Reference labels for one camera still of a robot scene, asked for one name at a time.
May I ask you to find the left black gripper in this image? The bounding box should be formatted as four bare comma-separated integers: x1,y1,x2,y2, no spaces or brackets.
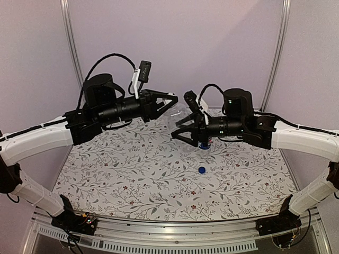
97,89,178,126

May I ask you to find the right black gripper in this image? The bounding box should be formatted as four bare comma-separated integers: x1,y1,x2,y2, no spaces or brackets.
172,111,245,146

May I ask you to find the small clear bottle white cap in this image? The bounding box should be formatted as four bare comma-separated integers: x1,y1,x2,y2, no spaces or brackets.
164,103,198,153

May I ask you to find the clear plastic Pepsi bottle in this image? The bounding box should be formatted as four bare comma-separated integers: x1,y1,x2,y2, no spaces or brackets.
197,138,212,156

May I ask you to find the blue bottle cap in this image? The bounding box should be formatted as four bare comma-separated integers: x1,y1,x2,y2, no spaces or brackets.
198,167,207,175

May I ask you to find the white sports bottle cap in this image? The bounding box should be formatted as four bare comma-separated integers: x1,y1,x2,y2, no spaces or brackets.
158,93,178,111

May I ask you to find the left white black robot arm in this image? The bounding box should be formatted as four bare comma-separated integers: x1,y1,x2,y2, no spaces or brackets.
1,74,178,230

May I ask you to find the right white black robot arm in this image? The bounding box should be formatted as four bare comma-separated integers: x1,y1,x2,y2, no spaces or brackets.
171,88,338,231

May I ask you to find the floral patterned table mat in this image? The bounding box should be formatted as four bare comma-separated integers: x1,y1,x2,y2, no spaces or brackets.
53,119,297,221

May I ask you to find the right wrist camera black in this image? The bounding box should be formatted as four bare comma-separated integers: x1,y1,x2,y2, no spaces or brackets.
184,91,209,125

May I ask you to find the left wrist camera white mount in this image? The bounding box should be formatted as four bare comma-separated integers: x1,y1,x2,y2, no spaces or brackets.
128,60,151,99

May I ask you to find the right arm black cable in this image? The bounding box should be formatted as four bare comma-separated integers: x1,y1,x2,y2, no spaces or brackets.
199,84,225,100

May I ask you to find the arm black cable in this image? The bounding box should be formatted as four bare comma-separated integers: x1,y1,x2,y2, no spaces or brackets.
76,53,137,109
199,84,225,100

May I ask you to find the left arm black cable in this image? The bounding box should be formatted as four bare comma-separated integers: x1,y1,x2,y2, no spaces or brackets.
76,53,137,109

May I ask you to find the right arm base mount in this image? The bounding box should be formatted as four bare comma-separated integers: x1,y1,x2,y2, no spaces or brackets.
255,211,302,248

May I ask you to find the aluminium front rail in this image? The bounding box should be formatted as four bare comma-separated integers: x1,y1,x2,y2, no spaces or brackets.
23,208,334,253

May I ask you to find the left aluminium frame post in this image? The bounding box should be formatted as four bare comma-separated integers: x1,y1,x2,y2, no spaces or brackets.
60,0,83,88

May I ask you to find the aluminium frame post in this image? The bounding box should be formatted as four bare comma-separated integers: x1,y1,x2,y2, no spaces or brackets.
260,0,291,112
60,0,83,88

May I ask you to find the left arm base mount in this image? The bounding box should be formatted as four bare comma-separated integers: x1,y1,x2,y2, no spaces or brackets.
51,195,97,235

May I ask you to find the right aluminium frame post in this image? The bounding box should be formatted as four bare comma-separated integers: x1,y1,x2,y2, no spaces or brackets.
260,0,291,112

